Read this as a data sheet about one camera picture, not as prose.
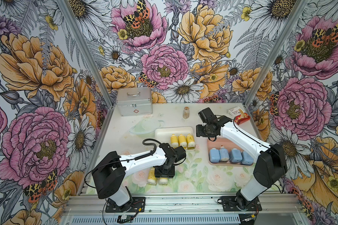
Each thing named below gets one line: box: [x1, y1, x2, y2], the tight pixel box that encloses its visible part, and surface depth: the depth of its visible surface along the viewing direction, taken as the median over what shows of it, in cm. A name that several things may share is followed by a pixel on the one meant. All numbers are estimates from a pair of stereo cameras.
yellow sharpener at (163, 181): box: [158, 177, 169, 186], surface depth 76 cm
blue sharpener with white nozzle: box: [219, 145, 230, 162], surface depth 86 cm
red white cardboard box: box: [227, 106, 251, 126], surface depth 111 cm
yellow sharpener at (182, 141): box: [177, 133, 188, 150], surface depth 93 cm
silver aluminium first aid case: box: [116, 87, 154, 117], surface depth 110 cm
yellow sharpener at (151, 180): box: [146, 167, 157, 186], surface depth 77 cm
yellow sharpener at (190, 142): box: [186, 133, 196, 150], surface depth 93 cm
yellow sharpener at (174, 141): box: [170, 133, 179, 149], surface depth 93 cm
